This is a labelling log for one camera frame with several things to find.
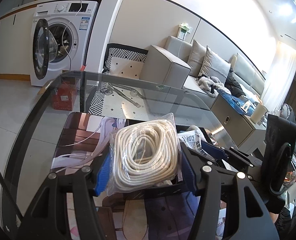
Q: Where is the white washing machine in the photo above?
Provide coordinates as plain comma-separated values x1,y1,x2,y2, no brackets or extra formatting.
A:
30,0,99,87

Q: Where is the grey cushion right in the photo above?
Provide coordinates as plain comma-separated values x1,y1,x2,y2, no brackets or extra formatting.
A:
199,46,231,83

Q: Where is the patterned black white chair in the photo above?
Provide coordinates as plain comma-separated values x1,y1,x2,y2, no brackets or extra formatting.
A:
86,43,148,115

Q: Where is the person's right hand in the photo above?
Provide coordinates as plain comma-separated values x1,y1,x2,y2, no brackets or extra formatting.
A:
269,212,279,223

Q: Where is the black jacket on sofa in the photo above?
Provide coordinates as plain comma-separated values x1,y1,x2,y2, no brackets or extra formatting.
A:
224,68,246,98

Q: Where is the beige sofa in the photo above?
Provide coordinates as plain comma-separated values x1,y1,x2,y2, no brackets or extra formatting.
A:
139,36,265,107

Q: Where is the white printed plastic packet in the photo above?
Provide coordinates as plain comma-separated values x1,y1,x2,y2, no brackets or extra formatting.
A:
178,129,206,155

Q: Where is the grey fluffy blanket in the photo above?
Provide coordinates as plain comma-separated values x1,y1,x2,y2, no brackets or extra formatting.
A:
197,75,231,98

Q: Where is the black cardboard box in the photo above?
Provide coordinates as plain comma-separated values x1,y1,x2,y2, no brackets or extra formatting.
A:
105,117,202,196

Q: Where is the red box on floor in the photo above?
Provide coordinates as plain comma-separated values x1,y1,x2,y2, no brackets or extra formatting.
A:
52,83,77,111

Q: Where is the cream cylinder cup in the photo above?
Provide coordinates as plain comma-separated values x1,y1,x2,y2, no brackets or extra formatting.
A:
250,103,268,124

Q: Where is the grey cushion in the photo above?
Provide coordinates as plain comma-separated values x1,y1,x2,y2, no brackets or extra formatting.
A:
188,40,207,77
199,46,231,83

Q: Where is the grey cushion left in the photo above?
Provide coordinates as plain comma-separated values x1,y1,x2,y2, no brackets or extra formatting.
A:
188,40,207,77

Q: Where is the bagged white rope coil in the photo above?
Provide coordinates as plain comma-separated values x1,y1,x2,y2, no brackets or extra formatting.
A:
106,112,184,197

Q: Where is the beige side cabinet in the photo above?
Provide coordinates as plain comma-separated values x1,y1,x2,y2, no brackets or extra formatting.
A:
211,94,266,154

